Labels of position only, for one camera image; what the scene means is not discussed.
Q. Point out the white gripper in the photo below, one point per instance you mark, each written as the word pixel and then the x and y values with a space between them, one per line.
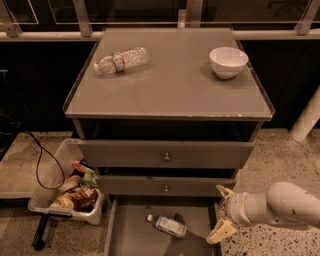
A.
pixel 235 205

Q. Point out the blue plastic bottle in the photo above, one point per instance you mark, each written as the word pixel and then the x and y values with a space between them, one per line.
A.
pixel 167 225

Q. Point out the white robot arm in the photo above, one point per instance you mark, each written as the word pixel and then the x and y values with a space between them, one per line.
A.
pixel 282 205

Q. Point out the brass top drawer knob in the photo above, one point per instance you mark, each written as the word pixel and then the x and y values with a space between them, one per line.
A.
pixel 166 157

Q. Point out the grey bottom drawer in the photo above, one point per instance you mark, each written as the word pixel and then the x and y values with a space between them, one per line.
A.
pixel 129 233

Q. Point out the grey drawer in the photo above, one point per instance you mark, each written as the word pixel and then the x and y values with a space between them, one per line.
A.
pixel 149 154
pixel 153 186
pixel 129 233

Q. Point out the grey drawer cabinet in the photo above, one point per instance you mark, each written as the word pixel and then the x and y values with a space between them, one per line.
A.
pixel 176 97

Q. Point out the grey middle drawer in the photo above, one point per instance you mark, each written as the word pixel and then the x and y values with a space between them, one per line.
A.
pixel 153 186

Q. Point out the grey top drawer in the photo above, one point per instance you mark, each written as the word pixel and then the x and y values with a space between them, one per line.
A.
pixel 149 154

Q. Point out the clear water bottle red label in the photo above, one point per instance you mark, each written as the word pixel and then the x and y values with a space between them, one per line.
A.
pixel 122 60

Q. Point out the green snack packet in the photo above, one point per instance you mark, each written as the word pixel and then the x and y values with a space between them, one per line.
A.
pixel 89 179

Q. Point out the brown snack bag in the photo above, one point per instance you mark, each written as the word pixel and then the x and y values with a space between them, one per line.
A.
pixel 81 198

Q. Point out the white ceramic bowl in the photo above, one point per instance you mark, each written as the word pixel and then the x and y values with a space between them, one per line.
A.
pixel 227 62

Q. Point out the white plastic bin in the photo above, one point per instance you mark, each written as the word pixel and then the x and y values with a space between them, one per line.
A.
pixel 52 174

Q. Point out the metal window railing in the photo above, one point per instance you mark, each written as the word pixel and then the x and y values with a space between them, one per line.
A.
pixel 86 19

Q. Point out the white cylindrical post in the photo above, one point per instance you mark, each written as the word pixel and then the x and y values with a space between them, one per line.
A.
pixel 307 119

